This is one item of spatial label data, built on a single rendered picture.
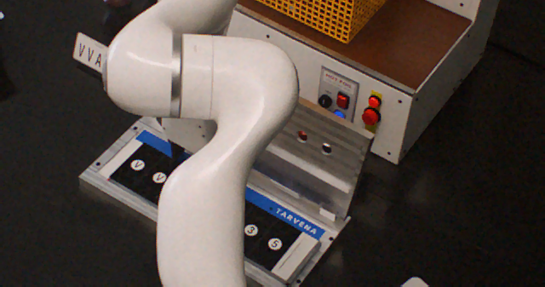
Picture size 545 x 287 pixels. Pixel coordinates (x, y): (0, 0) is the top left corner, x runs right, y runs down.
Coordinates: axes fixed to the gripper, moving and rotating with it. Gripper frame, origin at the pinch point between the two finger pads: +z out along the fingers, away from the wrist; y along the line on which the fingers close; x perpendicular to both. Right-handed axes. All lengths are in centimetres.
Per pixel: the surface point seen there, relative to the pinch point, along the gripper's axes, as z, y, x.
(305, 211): 2.0, 22.2, 2.9
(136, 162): 1.0, -8.0, -6.1
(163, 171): 1.2, -3.0, -4.9
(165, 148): 2.2, -6.4, 0.2
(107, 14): 4.3, -38.9, 23.6
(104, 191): 2.0, -9.0, -13.8
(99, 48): -1.0, -30.1, 10.8
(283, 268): 1.2, 25.9, -9.7
